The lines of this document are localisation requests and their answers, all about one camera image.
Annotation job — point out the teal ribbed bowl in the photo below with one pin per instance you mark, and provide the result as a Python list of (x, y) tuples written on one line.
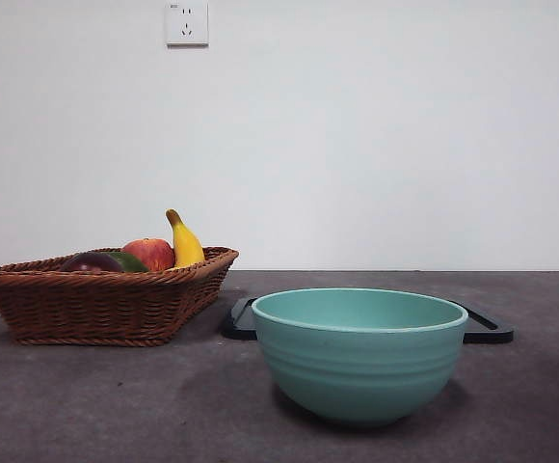
[(356, 366)]

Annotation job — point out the dark purple plum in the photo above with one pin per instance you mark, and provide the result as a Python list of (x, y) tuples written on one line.
[(89, 263)]

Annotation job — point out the yellow banana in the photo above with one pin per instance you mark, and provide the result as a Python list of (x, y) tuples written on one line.
[(187, 243)]

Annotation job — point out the black rectangular tray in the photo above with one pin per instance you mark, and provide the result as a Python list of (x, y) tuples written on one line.
[(238, 323)]

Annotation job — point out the red apple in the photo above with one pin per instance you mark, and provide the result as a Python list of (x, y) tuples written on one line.
[(151, 251)]

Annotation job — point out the green fruit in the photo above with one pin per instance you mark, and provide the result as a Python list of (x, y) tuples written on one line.
[(132, 263)]

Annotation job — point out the brown wicker basket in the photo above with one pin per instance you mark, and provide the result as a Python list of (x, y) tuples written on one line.
[(91, 308)]

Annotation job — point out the white wall socket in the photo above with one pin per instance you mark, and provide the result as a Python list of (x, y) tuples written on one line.
[(187, 24)]

